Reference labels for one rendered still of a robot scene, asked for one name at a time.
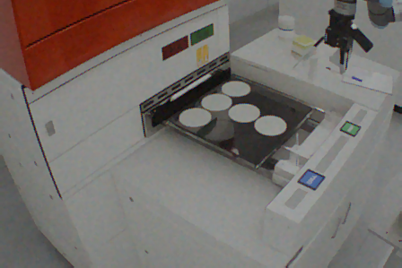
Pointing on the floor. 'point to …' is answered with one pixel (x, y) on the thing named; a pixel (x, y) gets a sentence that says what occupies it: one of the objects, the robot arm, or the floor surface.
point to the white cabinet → (175, 254)
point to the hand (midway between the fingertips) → (344, 71)
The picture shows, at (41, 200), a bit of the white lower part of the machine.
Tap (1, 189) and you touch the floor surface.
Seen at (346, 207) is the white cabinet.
